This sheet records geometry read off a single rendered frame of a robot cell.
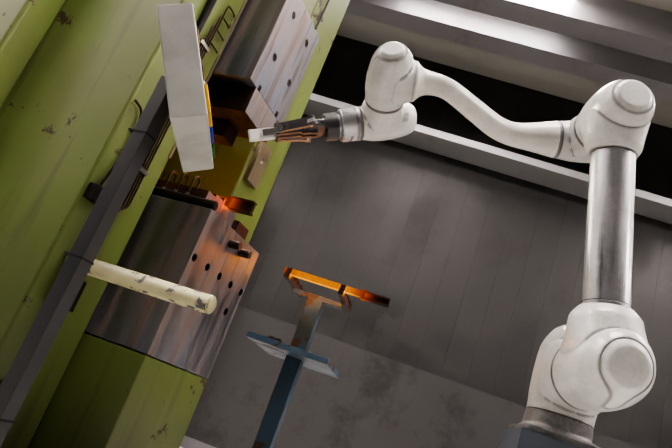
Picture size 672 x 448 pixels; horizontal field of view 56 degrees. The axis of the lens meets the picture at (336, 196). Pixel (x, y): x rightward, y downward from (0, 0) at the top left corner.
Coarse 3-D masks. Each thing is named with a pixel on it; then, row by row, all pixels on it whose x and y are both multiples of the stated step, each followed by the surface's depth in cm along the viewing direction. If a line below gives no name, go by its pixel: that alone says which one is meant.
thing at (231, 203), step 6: (228, 198) 204; (234, 198) 205; (240, 198) 204; (228, 204) 203; (234, 204) 204; (240, 204) 203; (246, 204) 203; (252, 204) 202; (234, 210) 203; (240, 210) 202; (246, 210) 202; (252, 210) 202
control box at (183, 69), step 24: (168, 24) 140; (192, 24) 141; (168, 48) 139; (192, 48) 139; (168, 72) 137; (192, 72) 138; (168, 96) 135; (192, 96) 136; (192, 120) 136; (192, 144) 149; (192, 168) 164
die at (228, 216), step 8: (160, 184) 201; (168, 184) 200; (176, 184) 199; (184, 192) 197; (192, 192) 196; (200, 192) 195; (208, 192) 194; (216, 200) 199; (224, 200) 204; (224, 208) 204; (224, 216) 205; (232, 216) 210
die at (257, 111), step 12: (216, 84) 212; (228, 84) 211; (216, 96) 210; (228, 96) 209; (240, 96) 207; (252, 96) 206; (216, 108) 210; (228, 108) 207; (240, 108) 205; (252, 108) 208; (264, 108) 215; (228, 120) 215; (240, 120) 212; (252, 120) 209; (264, 120) 216; (276, 120) 224; (240, 132) 221
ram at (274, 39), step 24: (264, 0) 216; (288, 0) 215; (240, 24) 215; (264, 24) 212; (288, 24) 218; (312, 24) 234; (240, 48) 210; (264, 48) 207; (288, 48) 222; (312, 48) 238; (216, 72) 208; (240, 72) 205; (264, 72) 210; (288, 72) 225; (264, 96) 213; (288, 96) 229
